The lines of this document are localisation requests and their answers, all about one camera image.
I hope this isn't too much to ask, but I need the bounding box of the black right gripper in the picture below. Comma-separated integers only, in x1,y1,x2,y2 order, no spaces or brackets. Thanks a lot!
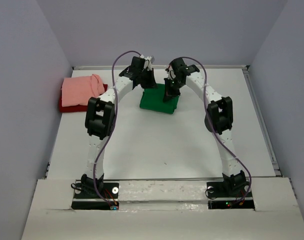
163,77,185,103

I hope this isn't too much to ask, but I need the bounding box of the green t shirt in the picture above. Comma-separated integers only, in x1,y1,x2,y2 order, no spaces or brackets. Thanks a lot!
139,83,179,115

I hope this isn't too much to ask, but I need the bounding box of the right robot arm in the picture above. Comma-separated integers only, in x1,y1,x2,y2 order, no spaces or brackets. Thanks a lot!
163,57,252,203

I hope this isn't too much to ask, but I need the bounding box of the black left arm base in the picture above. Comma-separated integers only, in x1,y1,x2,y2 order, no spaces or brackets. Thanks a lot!
70,181,120,211

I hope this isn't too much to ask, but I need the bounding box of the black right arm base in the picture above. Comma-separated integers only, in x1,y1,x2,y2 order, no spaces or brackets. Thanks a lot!
204,181,255,210

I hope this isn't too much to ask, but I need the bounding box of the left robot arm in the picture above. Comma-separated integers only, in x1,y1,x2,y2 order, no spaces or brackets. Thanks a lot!
81,55,157,202

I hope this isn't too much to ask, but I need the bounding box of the pink t shirt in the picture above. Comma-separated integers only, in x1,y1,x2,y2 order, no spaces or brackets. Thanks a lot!
61,74,105,107

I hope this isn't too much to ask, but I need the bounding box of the dark red t shirt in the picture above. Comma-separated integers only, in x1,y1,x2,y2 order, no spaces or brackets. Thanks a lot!
58,83,108,113

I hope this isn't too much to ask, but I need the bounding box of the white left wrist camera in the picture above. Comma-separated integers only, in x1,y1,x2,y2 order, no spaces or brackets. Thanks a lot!
139,54,155,71

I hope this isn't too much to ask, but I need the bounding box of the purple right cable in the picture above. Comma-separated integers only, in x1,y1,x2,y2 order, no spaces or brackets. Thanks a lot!
181,56,252,206

